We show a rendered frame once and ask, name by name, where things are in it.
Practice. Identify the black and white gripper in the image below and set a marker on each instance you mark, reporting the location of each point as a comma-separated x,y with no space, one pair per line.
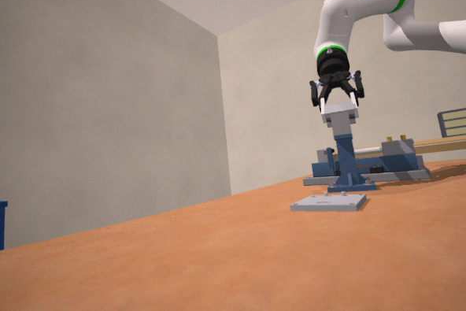
337,75

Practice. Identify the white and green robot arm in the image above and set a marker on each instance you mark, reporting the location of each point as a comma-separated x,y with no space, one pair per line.
401,31

